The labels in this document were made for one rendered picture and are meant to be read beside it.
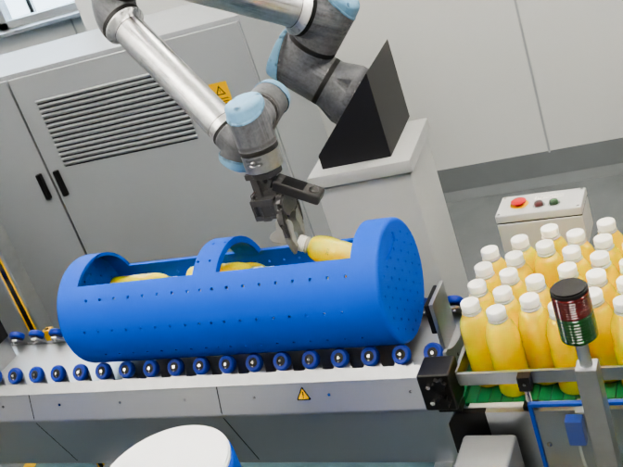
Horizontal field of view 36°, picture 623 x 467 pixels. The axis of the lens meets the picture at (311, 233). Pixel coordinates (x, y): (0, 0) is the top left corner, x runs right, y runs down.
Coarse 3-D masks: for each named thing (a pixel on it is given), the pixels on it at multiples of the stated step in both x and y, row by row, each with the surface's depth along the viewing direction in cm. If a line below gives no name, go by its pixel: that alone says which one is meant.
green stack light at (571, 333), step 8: (592, 312) 162; (560, 320) 163; (584, 320) 161; (592, 320) 162; (560, 328) 164; (568, 328) 162; (576, 328) 161; (584, 328) 161; (592, 328) 162; (560, 336) 165; (568, 336) 163; (576, 336) 162; (584, 336) 162; (592, 336) 163; (568, 344) 164; (576, 344) 163; (584, 344) 162
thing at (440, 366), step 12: (432, 360) 201; (444, 360) 200; (456, 360) 201; (420, 372) 199; (432, 372) 197; (444, 372) 196; (420, 384) 199; (432, 384) 197; (444, 384) 196; (456, 384) 199; (432, 396) 199; (444, 396) 198; (456, 396) 198; (432, 408) 201; (444, 408) 200; (456, 408) 199
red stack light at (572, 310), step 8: (584, 296) 160; (560, 304) 160; (568, 304) 159; (576, 304) 159; (584, 304) 160; (560, 312) 161; (568, 312) 160; (576, 312) 160; (584, 312) 160; (568, 320) 161; (576, 320) 161
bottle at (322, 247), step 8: (312, 240) 225; (320, 240) 224; (328, 240) 224; (336, 240) 224; (304, 248) 225; (312, 248) 224; (320, 248) 223; (328, 248) 223; (336, 248) 222; (344, 248) 222; (312, 256) 224; (320, 256) 223; (328, 256) 223; (336, 256) 222; (344, 256) 222
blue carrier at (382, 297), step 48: (240, 240) 235; (384, 240) 209; (96, 288) 238; (144, 288) 231; (192, 288) 225; (240, 288) 219; (288, 288) 213; (336, 288) 208; (384, 288) 206; (96, 336) 239; (144, 336) 233; (192, 336) 228; (240, 336) 223; (288, 336) 218; (336, 336) 214; (384, 336) 210
